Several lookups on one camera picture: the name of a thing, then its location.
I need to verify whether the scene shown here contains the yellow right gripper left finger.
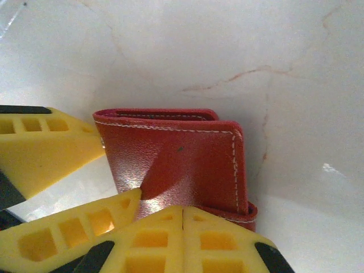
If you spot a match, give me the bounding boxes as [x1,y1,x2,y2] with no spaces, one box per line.
[75,205,183,273]

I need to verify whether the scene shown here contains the red leather card holder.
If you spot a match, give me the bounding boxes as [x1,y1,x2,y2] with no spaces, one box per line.
[93,109,258,234]

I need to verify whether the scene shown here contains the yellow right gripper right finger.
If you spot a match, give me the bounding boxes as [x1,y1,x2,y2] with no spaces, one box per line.
[183,206,296,273]

